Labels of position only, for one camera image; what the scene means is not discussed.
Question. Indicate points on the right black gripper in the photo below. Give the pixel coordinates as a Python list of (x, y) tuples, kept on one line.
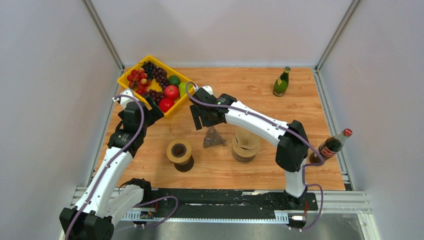
[(196, 112)]

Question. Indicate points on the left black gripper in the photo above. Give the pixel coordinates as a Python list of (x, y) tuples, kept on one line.
[(153, 114)]

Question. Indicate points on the clear glass ribbed dripper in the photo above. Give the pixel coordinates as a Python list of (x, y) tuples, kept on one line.
[(213, 138)]

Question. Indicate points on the brown paper filter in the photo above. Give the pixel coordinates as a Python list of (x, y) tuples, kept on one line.
[(246, 136)]

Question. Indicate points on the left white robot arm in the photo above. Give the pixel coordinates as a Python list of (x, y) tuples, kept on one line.
[(96, 214)]

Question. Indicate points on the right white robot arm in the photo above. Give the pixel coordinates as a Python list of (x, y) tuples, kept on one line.
[(289, 139)]

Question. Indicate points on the red apple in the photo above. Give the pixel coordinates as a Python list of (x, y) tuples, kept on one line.
[(166, 104), (172, 92)]

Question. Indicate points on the green pear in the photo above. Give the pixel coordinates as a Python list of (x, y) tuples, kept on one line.
[(182, 89)]

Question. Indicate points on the yellow plastic fruit tray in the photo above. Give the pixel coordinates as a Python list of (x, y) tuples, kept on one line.
[(122, 80)]

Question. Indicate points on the dark purple grape bunch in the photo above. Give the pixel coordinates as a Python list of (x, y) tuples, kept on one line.
[(156, 73)]

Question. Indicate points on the green lime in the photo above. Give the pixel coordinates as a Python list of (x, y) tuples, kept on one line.
[(174, 80)]

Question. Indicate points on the red glass carafe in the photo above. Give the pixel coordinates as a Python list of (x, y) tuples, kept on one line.
[(186, 166)]

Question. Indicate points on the glass server with wooden collar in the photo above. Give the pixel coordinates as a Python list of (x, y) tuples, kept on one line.
[(244, 151)]

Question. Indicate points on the green glass bottle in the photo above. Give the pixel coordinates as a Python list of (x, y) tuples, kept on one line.
[(282, 82)]

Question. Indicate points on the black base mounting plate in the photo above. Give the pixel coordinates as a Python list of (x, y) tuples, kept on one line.
[(224, 203)]

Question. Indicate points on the cola bottle red cap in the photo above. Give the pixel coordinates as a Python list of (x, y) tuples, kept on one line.
[(334, 144)]

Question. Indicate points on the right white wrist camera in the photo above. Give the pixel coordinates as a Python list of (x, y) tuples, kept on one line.
[(206, 88)]

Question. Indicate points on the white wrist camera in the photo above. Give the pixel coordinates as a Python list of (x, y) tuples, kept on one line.
[(206, 88), (125, 97)]

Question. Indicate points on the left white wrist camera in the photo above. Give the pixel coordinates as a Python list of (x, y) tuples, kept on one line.
[(125, 97)]

